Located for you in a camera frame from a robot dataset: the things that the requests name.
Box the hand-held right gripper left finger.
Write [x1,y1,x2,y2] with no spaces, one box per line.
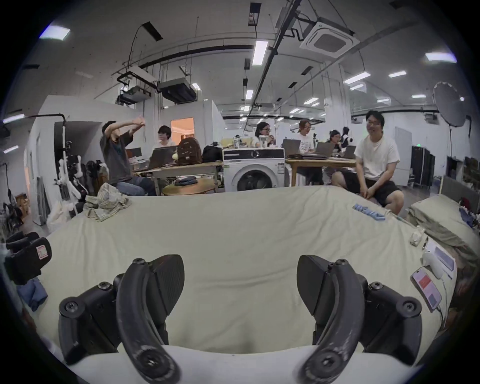
[58,254,185,383]

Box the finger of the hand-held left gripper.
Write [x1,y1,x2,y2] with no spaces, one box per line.
[5,231,40,253]
[3,237,53,286]

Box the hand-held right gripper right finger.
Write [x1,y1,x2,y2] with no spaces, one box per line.
[296,254,423,383]

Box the dark blue garment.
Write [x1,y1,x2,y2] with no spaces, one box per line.
[16,278,49,313]

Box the white robot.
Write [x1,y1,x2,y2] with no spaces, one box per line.
[55,122,88,212]

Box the phone with red picture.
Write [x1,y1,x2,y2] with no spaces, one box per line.
[410,266,444,313]

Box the crumpled beige patterned cloth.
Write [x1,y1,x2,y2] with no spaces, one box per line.
[83,182,132,222]

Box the white hand controller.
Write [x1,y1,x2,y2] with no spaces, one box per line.
[421,251,445,280]

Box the blue folded cloth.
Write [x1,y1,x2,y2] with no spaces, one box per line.
[352,203,387,222]

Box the white card with purple print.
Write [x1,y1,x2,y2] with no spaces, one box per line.
[427,239,457,271]

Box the pale green pillow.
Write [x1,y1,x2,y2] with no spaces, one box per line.
[408,194,480,265]

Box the bed with pale green sheet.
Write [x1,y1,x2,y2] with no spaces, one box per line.
[22,184,463,361]

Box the round wooden table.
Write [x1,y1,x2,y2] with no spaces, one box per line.
[162,176,219,196]

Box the wooden table with laptops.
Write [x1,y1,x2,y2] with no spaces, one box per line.
[282,138,358,187]

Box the wooden table with bags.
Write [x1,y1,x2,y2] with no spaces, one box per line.
[127,136,224,196]

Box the black cabinet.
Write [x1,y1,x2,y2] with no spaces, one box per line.
[410,145,436,189]

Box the grey padded headboard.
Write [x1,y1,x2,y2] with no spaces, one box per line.
[439,175,480,212]

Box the white washing machine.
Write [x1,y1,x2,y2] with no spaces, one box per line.
[222,148,292,193]

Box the round reflector on stand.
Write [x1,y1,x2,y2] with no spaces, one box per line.
[432,81,474,152]

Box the white cable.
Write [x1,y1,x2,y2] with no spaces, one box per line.
[389,213,422,230]

